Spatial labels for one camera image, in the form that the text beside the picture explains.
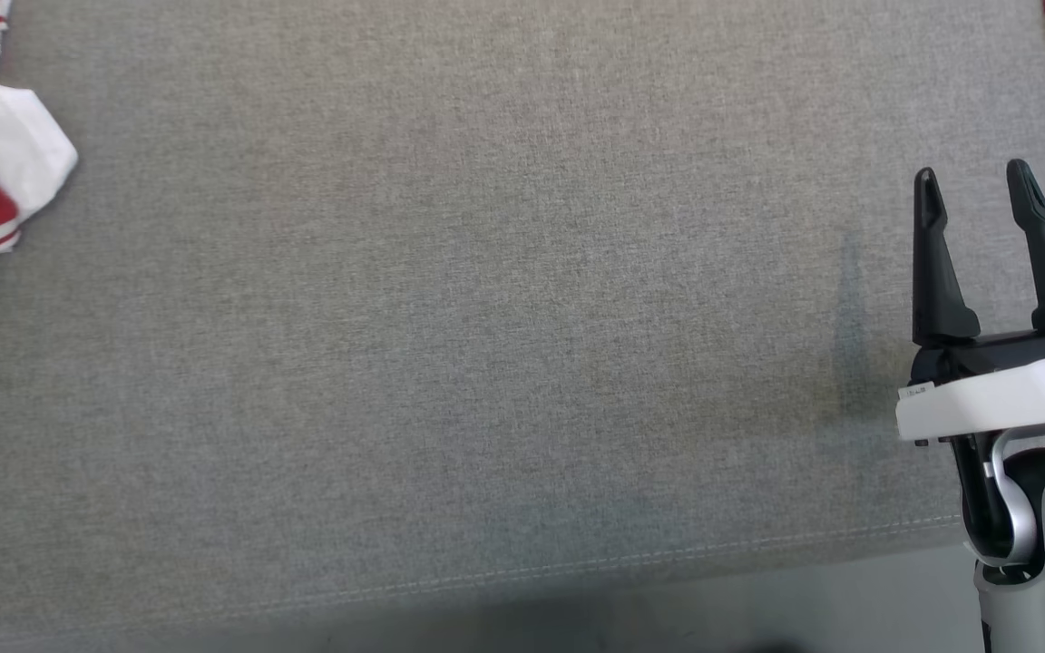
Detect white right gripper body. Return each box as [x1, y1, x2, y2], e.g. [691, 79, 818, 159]
[896, 324, 1045, 446]

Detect red t-shirt white sleeves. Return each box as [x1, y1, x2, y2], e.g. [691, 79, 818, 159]
[0, 0, 80, 268]

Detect grey fabric sofa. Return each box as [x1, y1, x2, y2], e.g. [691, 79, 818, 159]
[0, 0, 1045, 647]

